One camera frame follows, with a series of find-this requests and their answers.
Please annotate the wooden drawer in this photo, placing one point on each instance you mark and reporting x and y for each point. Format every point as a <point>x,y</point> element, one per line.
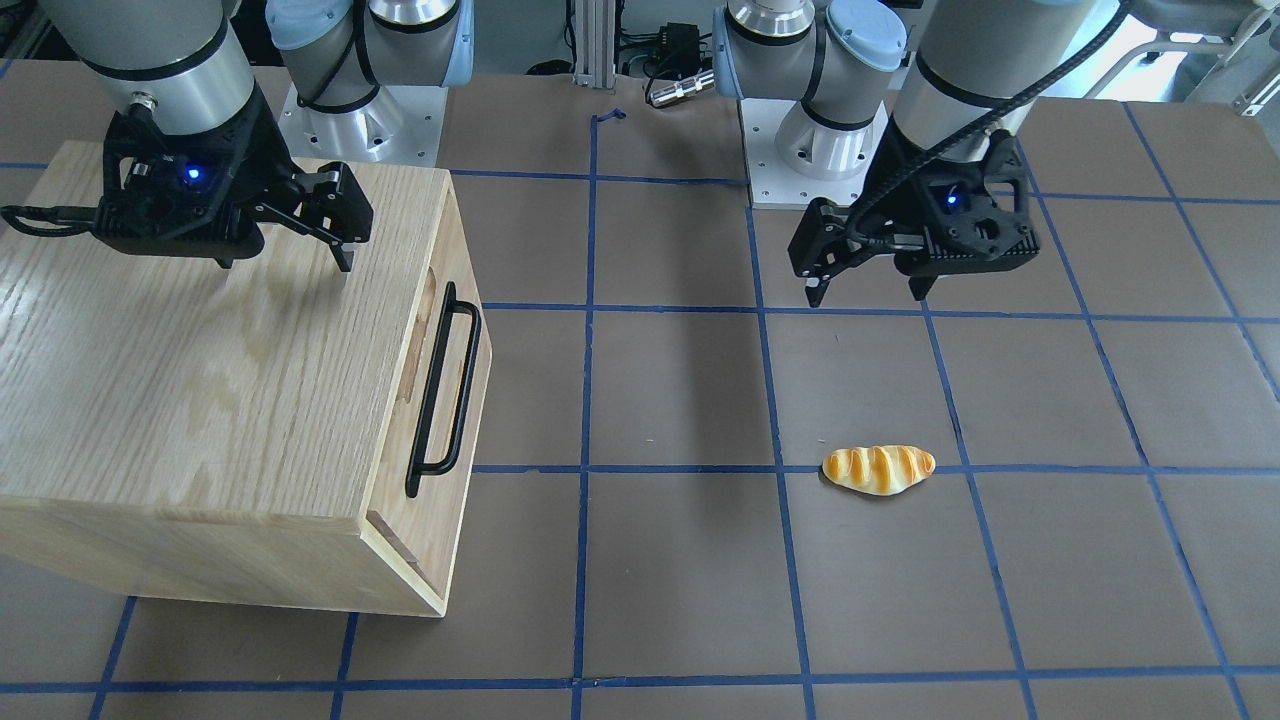
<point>419,496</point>

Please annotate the wooden drawer cabinet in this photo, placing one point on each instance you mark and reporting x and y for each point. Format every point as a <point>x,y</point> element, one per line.
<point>172,429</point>

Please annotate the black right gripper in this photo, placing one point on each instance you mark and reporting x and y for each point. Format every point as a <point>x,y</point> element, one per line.
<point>262,158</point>

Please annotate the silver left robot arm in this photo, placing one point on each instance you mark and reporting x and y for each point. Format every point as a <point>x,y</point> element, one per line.
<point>978,67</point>

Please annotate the aluminium frame post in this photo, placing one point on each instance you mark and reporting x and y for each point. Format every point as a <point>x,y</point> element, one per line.
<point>594,33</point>

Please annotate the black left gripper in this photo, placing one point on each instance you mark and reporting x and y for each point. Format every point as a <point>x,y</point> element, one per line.
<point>893,182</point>

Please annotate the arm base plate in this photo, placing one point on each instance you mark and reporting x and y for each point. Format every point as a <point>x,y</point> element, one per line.
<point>402,126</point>
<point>792,159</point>

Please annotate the toy bread roll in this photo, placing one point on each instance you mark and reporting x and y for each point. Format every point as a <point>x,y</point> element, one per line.
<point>881,471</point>

